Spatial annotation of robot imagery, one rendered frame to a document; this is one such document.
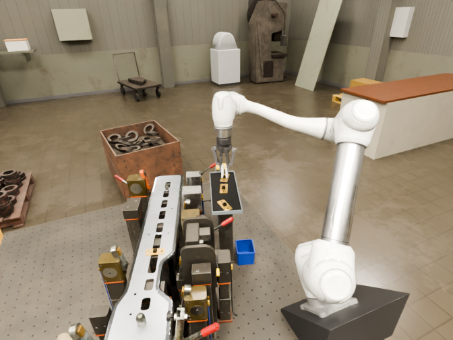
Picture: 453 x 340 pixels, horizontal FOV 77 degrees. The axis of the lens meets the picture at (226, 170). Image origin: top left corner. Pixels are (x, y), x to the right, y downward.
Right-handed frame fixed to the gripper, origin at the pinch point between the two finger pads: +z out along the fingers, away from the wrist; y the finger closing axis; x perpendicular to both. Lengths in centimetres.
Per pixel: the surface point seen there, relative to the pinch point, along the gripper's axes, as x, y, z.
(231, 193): 14.6, -6.3, 4.1
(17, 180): -110, 278, 97
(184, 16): -753, 266, -66
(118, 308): 72, 26, 20
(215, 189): 12.3, 2.4, 4.2
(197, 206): 9.6, 13.3, 17.4
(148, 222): 23.7, 35.9, 20.2
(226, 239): 16.0, -3.6, 32.6
